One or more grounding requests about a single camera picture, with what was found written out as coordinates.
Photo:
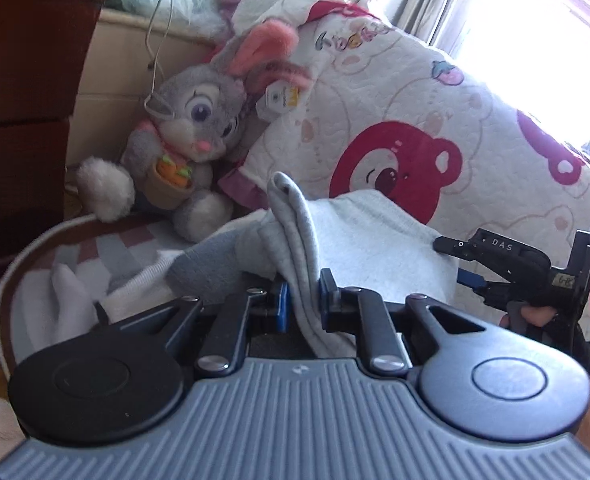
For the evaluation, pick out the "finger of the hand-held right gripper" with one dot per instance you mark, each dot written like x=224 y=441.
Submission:
x=495 y=249
x=475 y=280

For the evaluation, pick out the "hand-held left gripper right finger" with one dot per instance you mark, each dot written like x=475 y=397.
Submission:
x=326 y=301

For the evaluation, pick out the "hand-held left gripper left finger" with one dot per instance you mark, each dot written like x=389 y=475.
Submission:
x=282 y=306

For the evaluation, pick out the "light grey sweatshirt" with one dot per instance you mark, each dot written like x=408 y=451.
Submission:
x=375 y=240

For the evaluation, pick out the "person's right hand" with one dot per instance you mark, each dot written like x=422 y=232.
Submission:
x=537 y=316

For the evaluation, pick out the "blue-grey garment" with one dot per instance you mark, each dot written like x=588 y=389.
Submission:
x=210 y=260

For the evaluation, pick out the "bear print quilt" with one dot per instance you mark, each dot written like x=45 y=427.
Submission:
x=400 y=110

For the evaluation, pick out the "white hang tag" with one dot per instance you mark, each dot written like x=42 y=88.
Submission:
x=275 y=100

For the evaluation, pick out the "white garment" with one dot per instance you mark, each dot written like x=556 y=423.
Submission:
x=70 y=300

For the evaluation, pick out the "grey bunny plush toy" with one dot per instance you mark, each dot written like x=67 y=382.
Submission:
x=195 y=110

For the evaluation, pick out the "bright window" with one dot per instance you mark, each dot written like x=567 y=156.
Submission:
x=540 y=20

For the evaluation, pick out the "beige bed headboard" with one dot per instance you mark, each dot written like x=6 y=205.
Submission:
x=120 y=60

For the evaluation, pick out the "dark wooden cabinet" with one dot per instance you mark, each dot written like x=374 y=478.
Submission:
x=25 y=110

